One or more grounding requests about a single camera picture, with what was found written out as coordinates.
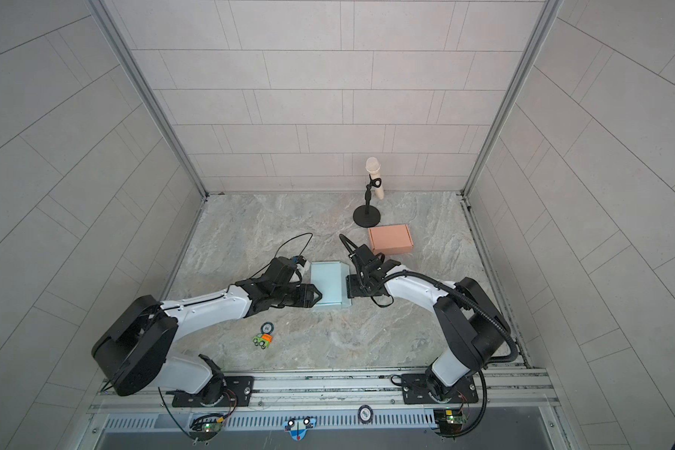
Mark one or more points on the right green circuit board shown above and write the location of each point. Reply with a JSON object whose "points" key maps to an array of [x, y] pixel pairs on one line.
{"points": [[449, 422]]}

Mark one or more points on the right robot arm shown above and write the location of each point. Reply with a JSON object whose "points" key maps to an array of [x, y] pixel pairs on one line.
{"points": [[474, 330]]}

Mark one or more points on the left green circuit board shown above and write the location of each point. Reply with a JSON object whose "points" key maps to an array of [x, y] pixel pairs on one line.
{"points": [[206, 427]]}

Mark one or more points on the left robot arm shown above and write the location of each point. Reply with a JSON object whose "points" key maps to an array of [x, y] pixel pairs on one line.
{"points": [[137, 350]]}

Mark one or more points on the aluminium corner post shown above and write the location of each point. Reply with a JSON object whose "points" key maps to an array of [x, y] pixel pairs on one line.
{"points": [[108, 27], [528, 57]]}

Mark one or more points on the aluminium corner post left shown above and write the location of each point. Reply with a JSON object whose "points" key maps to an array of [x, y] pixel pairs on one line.
{"points": [[108, 27]]}

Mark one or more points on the light blue cardboard box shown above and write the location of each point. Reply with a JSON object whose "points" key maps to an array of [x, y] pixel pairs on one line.
{"points": [[330, 278]]}

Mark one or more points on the round black white badge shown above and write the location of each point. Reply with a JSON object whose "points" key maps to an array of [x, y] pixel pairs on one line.
{"points": [[365, 414]]}

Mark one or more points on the green circuit board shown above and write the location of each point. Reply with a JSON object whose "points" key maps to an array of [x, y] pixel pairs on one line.
{"points": [[206, 427], [449, 422]]}

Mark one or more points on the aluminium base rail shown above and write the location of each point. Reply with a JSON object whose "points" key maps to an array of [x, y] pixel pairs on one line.
{"points": [[264, 401]]}

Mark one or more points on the blue sticker marker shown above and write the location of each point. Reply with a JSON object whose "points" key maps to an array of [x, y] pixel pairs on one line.
{"points": [[297, 428]]}

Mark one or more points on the aluminium corner post right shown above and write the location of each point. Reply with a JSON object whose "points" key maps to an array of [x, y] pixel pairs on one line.
{"points": [[528, 57]]}

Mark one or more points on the pink paper box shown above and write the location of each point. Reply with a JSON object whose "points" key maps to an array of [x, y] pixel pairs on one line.
{"points": [[391, 240]]}

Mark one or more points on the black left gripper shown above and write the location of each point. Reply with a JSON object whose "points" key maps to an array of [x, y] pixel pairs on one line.
{"points": [[307, 293]]}

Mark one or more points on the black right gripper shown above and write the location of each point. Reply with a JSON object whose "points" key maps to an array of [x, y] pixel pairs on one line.
{"points": [[352, 286]]}

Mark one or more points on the small colourful toy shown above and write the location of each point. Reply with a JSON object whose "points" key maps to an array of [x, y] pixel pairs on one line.
{"points": [[263, 341]]}

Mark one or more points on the beige microphone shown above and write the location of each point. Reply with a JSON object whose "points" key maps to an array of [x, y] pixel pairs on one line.
{"points": [[373, 168]]}

